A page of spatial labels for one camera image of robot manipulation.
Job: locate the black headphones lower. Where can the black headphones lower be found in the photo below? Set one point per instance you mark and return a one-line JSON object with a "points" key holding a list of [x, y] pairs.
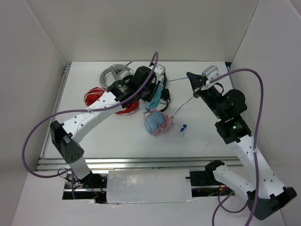
{"points": [[165, 99]]}

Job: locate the white grey headphones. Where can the white grey headphones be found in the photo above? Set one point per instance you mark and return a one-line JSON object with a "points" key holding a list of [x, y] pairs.
{"points": [[110, 75]]}

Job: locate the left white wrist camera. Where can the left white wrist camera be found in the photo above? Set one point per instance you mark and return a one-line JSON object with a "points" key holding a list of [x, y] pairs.
{"points": [[159, 71]]}

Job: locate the white foil covered plate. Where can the white foil covered plate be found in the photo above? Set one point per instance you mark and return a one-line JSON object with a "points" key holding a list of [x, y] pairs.
{"points": [[148, 186]]}

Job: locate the black headphones upper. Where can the black headphones upper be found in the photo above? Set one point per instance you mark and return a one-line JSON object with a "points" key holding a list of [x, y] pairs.
{"points": [[164, 80]]}

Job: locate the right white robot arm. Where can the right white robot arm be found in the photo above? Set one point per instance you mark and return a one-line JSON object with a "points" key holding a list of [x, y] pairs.
{"points": [[265, 194]]}

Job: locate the red black headphones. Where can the red black headphones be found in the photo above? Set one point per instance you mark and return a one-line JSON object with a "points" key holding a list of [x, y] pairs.
{"points": [[130, 108]]}

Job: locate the blue pink cat headphones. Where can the blue pink cat headphones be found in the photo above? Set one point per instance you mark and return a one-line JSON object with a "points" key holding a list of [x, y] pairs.
{"points": [[156, 122]]}

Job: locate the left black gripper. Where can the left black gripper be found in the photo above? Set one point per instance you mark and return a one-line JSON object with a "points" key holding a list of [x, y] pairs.
{"points": [[147, 96]]}

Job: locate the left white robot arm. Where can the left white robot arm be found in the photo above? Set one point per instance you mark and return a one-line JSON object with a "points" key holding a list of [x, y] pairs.
{"points": [[66, 136]]}

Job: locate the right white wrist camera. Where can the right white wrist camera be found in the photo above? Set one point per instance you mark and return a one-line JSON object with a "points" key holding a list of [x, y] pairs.
{"points": [[211, 73]]}

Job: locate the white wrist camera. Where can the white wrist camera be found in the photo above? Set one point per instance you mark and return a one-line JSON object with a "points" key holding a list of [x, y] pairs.
{"points": [[211, 73], [159, 71]]}

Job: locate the folded red headphones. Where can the folded red headphones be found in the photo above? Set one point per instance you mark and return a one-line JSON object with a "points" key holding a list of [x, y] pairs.
{"points": [[92, 95]]}

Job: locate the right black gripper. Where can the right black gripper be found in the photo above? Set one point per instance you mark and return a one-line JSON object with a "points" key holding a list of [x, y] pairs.
{"points": [[196, 83]]}

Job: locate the teal cat ear headphones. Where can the teal cat ear headphones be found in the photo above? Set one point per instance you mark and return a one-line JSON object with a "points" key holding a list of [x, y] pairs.
{"points": [[156, 98]]}

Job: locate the aluminium rail frame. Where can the aluminium rail frame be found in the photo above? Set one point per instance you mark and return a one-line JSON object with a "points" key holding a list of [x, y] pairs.
{"points": [[104, 165]]}

